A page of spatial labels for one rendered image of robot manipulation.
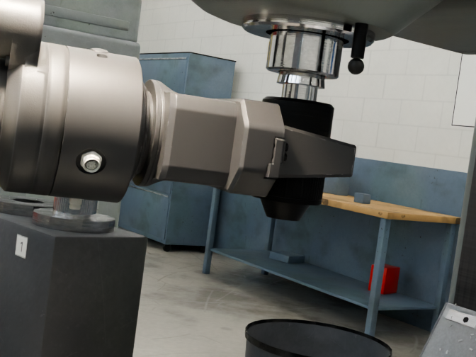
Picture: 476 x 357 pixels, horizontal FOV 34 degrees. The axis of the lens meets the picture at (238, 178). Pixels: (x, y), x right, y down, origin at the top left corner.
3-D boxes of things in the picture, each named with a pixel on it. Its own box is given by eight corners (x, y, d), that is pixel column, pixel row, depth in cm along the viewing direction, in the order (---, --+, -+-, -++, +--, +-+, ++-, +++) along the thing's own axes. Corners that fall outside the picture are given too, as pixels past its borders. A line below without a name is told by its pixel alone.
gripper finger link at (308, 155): (346, 185, 49) (255, 174, 47) (353, 135, 49) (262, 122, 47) (357, 188, 48) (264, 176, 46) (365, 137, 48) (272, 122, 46)
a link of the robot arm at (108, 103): (295, 71, 43) (81, 34, 39) (272, 241, 44) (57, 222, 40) (225, 77, 55) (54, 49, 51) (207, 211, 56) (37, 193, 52)
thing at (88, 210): (43, 212, 85) (49, 157, 84) (69, 210, 89) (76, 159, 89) (78, 219, 83) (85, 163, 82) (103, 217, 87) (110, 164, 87)
